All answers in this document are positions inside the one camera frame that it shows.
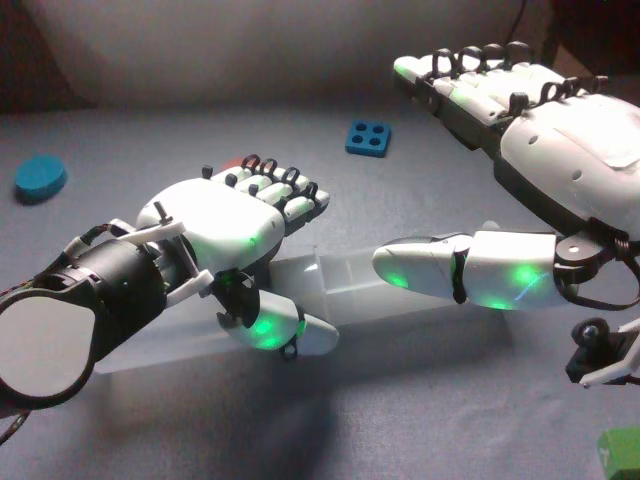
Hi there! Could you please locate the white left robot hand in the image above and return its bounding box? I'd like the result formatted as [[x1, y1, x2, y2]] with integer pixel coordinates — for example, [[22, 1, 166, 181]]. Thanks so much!
[[134, 153, 341, 362]]

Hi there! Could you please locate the thin black hanging cable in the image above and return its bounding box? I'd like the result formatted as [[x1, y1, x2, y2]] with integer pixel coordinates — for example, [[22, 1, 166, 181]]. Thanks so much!
[[504, 0, 529, 46]]

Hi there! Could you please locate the large translucent white syringe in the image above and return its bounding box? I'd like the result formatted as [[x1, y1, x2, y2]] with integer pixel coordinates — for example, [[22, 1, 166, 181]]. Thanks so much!
[[93, 243, 511, 375]]

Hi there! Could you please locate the blue square four-hole block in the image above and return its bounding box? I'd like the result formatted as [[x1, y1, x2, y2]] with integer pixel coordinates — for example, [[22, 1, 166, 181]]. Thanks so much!
[[344, 118, 393, 159]]

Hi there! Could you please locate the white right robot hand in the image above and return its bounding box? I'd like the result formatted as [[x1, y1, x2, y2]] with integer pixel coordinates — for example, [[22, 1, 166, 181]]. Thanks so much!
[[372, 41, 640, 311]]

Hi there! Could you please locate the green block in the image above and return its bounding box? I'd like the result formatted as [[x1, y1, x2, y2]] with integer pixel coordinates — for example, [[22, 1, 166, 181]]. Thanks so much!
[[597, 427, 640, 480]]

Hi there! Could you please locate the grey table cloth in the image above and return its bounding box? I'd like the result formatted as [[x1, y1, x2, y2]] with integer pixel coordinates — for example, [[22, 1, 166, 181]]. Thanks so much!
[[0, 74, 640, 480]]

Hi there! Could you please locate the blue round disc block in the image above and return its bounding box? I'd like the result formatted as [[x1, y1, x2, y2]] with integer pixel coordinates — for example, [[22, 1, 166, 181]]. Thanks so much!
[[13, 155, 69, 205]]

